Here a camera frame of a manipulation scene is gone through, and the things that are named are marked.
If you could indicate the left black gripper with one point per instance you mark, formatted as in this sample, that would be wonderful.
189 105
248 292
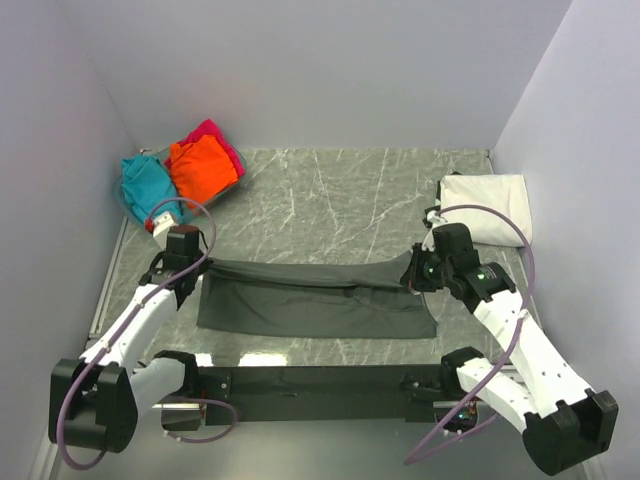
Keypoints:
189 279

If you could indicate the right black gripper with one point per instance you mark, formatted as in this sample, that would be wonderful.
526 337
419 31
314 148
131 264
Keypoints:
416 268

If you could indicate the dark grey t shirt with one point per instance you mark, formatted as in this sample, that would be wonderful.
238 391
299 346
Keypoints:
319 301

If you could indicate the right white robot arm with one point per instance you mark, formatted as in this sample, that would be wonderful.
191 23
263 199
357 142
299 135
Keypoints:
562 419

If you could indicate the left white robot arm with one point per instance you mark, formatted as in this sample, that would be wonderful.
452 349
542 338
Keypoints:
96 400

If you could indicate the clear plastic basket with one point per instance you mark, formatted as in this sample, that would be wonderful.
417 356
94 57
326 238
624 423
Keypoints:
188 215

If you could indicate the teal t shirt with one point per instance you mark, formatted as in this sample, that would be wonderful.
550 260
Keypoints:
145 183

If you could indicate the orange t shirt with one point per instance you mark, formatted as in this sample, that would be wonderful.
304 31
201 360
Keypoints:
201 170

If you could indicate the pink t shirt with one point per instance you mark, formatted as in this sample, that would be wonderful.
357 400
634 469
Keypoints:
209 128

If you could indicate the folded white t shirt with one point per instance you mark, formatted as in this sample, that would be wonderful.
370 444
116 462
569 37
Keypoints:
506 194

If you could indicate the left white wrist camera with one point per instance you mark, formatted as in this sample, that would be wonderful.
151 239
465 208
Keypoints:
160 226

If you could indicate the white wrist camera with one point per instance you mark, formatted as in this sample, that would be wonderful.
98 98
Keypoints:
432 220
160 226

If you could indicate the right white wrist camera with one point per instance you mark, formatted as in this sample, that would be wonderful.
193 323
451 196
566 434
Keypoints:
432 220

